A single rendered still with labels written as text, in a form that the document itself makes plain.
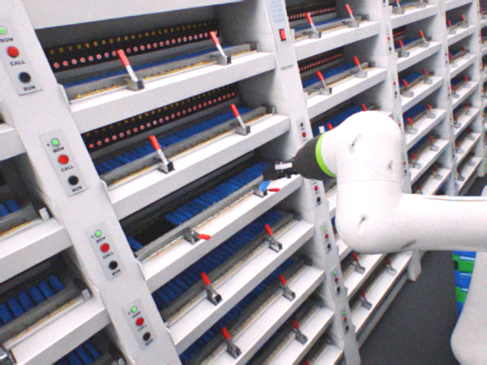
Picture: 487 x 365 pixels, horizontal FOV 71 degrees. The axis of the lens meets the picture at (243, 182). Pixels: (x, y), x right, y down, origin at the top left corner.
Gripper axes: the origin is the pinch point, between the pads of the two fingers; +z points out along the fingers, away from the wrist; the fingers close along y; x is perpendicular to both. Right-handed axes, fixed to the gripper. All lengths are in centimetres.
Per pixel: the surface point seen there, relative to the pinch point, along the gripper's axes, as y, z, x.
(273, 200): -6.2, 14.2, 6.6
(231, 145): 9.2, 4.4, -9.1
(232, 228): 9.7, 9.8, 13.1
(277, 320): -6, 22, 45
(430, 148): -138, 62, -15
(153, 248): 31.8, 6.9, 15.1
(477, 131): -223, 86, -29
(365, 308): -63, 48, 59
